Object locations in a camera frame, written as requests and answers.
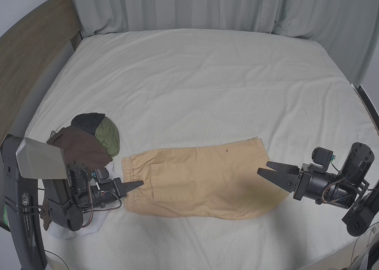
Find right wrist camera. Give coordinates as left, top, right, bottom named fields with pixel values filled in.
left=303, top=147, right=333, bottom=175

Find brown garment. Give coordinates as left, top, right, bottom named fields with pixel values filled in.
left=41, top=125, right=114, bottom=231

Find bed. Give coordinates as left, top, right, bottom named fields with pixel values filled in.
left=0, top=0, right=379, bottom=270

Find tan shorts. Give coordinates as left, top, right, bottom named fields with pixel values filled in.
left=121, top=136, right=293, bottom=220

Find black garment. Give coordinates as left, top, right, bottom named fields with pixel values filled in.
left=72, top=113, right=106, bottom=133

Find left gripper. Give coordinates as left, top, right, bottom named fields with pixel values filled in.
left=92, top=178, right=126, bottom=208

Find green garment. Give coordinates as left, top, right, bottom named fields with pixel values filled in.
left=95, top=116, right=120, bottom=158

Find white garment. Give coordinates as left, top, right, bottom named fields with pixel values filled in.
left=47, top=161, right=123, bottom=239

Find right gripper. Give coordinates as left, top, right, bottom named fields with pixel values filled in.
left=257, top=161, right=329, bottom=204

